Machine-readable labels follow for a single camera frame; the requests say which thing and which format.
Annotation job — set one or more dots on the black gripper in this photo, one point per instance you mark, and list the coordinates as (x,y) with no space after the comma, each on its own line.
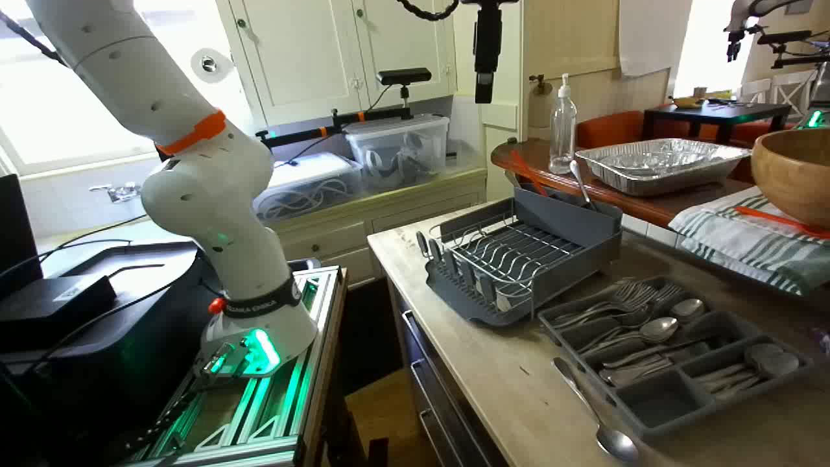
(488,40)

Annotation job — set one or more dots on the silver table spoon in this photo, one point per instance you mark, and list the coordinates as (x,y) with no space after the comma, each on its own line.
(615,441)

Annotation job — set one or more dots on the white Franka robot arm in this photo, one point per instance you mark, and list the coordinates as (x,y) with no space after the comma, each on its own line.
(208,197)

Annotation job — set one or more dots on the large silver spoon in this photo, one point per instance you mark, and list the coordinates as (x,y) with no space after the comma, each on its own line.
(660,327)

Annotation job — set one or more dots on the small silver spoon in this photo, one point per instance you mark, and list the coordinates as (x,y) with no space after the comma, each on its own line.
(689,307)

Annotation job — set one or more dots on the silver table knife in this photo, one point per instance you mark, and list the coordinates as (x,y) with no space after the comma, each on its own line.
(645,368)

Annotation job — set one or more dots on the grey cutlery tray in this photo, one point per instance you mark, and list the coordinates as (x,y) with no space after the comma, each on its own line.
(666,406)

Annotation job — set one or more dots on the round silver spoon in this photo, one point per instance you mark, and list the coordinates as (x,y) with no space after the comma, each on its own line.
(769,358)

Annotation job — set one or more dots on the clear hand sanitizer pump bottle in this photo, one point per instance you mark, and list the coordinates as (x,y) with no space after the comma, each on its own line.
(563,131)

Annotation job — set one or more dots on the clear open storage bin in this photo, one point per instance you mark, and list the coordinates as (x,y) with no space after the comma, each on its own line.
(398,150)

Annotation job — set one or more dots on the orange chair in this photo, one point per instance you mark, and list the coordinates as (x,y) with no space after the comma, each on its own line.
(611,131)
(752,134)

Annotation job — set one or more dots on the white hanging cloth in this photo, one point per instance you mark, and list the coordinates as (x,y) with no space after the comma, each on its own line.
(651,34)

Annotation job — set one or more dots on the grey dish drying rack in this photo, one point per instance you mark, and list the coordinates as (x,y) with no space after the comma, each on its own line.
(519,267)

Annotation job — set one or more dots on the white cabinet doors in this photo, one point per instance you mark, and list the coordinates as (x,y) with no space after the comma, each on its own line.
(302,61)

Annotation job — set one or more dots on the aluminium foil baking tray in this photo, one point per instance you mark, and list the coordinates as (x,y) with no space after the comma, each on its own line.
(658,165)

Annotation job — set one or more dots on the cream bench with drawers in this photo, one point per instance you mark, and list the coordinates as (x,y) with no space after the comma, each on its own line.
(365,228)

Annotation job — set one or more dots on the clear lidded storage bin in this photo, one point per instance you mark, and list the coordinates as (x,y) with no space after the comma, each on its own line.
(302,185)

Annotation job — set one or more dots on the black side table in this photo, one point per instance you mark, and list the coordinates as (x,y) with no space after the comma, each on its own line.
(717,113)

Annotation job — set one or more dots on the silver fork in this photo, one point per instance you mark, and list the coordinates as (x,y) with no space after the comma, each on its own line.
(606,305)

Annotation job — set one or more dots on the green striped kitchen towel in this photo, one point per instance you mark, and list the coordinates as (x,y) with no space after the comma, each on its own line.
(742,236)

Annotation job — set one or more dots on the black tripod rig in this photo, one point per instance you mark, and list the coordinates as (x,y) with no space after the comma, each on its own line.
(782,40)

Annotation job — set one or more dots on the white lattice chair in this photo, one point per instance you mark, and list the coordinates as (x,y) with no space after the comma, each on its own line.
(793,95)

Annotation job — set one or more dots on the grey table drawer fronts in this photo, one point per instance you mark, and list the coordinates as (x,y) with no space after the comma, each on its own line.
(443,397)

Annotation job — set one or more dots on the wooden bowl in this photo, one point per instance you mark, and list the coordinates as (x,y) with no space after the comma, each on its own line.
(794,178)

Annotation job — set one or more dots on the bright window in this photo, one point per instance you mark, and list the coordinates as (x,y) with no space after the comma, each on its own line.
(42,113)

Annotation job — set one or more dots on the large black controller box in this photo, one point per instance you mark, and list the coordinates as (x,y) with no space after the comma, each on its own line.
(131,363)

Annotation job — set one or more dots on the small black box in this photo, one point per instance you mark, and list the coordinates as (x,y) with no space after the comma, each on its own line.
(52,307)

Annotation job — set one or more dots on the black flat panel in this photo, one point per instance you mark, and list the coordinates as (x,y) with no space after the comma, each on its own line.
(16,233)

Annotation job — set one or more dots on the black stereo camera on stand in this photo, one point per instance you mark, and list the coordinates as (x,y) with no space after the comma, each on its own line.
(405,75)

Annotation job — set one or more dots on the black rail with orange clamps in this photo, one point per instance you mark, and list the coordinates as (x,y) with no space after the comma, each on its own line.
(293,131)

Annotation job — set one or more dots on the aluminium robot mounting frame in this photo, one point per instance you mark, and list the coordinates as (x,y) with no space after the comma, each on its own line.
(260,416)

